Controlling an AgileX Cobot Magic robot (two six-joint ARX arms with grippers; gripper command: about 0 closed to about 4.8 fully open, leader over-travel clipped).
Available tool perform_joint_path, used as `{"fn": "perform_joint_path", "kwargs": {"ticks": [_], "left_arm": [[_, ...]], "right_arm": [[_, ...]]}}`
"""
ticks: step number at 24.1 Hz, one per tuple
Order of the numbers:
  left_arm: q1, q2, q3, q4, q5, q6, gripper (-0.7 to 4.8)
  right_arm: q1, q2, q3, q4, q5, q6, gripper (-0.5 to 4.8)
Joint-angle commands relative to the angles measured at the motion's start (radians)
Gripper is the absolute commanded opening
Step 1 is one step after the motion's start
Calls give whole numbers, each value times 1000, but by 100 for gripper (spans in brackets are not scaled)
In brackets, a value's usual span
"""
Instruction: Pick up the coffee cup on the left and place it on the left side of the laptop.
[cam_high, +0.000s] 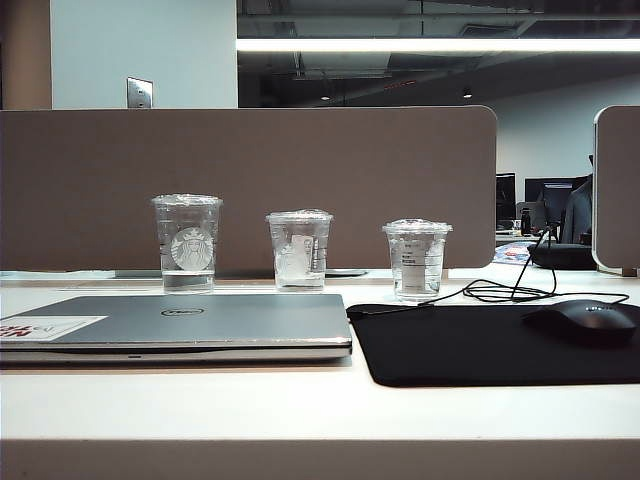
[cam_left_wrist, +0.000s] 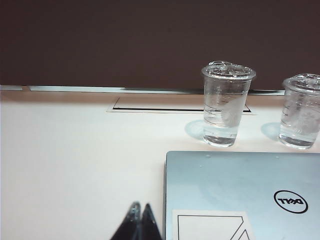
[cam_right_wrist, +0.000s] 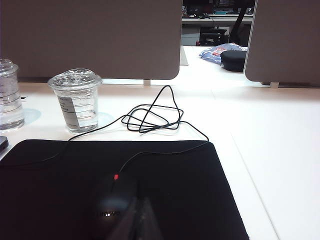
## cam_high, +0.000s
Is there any metal wall switch plate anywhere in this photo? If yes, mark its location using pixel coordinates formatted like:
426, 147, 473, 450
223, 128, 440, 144
126, 76, 155, 109

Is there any black computer mouse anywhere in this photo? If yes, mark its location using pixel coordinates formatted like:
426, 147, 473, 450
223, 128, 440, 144
521, 299, 639, 347

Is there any long white ceiling light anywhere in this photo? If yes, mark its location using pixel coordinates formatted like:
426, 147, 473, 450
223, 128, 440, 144
236, 37, 640, 53

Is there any wide brown desk divider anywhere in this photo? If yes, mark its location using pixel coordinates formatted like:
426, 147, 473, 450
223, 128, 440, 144
0, 104, 499, 274

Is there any colourful magazine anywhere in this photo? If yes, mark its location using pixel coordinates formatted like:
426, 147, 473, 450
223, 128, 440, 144
493, 242, 540, 267

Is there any black bag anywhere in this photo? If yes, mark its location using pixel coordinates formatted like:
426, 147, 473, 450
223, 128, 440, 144
527, 242, 599, 271

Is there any large clear siren-logo cup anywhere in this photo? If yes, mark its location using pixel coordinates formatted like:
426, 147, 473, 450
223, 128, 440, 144
150, 193, 224, 295

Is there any thin black mouse cable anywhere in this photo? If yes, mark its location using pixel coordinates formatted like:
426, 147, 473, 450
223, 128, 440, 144
359, 222, 632, 318

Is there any black computer monitor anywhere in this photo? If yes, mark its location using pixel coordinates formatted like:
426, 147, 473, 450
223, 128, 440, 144
496, 172, 517, 222
524, 177, 591, 226

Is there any silver laptop with sticker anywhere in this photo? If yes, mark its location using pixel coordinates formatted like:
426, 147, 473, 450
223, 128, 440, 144
0, 293, 354, 366

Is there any medium clear lidded plastic cup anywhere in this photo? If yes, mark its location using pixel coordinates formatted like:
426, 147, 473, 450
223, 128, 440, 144
265, 208, 336, 292

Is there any grey jacket on chair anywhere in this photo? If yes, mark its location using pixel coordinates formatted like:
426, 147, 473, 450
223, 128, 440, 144
559, 179, 594, 246

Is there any black mouse pad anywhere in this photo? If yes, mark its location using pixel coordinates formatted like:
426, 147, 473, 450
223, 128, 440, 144
345, 301, 640, 389

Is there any small clear white-label cup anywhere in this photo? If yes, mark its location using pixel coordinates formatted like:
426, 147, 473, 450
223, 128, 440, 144
382, 218, 455, 304

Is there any grey desk cable slot cover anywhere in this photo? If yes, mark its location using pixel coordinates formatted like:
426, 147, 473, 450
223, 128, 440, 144
113, 268, 369, 280

